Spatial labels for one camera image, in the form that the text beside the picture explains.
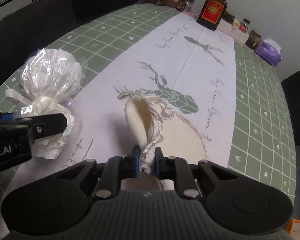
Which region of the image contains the cream round fabric mat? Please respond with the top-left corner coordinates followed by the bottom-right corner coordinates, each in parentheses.
top-left (116, 89), bottom-right (209, 193)

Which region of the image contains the clear plastic bundle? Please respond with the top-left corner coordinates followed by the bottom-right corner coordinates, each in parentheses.
top-left (5, 48), bottom-right (83, 159)

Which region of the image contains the orange cardboard box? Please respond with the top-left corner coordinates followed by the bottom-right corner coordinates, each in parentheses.
top-left (286, 218), bottom-right (300, 235)

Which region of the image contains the white deer print runner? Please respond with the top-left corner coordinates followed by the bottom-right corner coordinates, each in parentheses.
top-left (5, 10), bottom-right (237, 198)

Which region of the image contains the black chair right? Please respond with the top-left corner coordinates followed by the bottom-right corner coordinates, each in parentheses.
top-left (281, 71), bottom-right (300, 146)

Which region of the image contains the white small box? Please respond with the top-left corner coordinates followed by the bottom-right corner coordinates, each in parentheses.
top-left (217, 19), bottom-right (249, 44)

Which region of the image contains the dark glass jar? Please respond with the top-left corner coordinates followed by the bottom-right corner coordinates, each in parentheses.
top-left (245, 29), bottom-right (261, 49)

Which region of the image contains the purple tissue box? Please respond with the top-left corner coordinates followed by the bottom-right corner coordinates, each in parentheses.
top-left (255, 38), bottom-right (282, 67)

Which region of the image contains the small red label jar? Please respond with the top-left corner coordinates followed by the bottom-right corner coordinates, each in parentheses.
top-left (239, 18), bottom-right (250, 33)

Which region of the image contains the black lidded jar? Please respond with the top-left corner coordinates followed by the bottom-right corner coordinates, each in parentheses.
top-left (222, 12), bottom-right (235, 24)

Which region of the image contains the brown liquor bottle red label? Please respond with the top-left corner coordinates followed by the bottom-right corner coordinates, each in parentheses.
top-left (197, 0), bottom-right (228, 31)

